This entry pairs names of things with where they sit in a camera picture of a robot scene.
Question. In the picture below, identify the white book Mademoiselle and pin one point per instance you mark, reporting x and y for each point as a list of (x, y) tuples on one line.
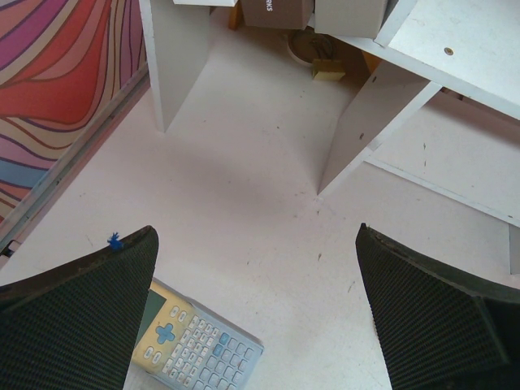
[(207, 3)]

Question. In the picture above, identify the small yellow block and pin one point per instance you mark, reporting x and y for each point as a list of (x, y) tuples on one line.
[(327, 70)]

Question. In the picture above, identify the grey book The Lonely Ones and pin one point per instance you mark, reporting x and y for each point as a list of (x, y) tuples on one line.
[(349, 18)]

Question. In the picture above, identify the brown book Fredonia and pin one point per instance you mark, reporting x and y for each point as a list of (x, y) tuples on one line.
[(285, 14)]

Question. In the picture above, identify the round dish under shelf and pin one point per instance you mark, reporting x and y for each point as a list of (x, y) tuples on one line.
[(305, 46)]

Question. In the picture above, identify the white wooden bookshelf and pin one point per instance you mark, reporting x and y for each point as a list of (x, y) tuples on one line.
[(419, 56)]

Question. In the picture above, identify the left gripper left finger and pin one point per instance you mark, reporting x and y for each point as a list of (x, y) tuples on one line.
[(75, 326)]

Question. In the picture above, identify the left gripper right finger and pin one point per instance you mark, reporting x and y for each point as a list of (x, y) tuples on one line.
[(438, 327)]

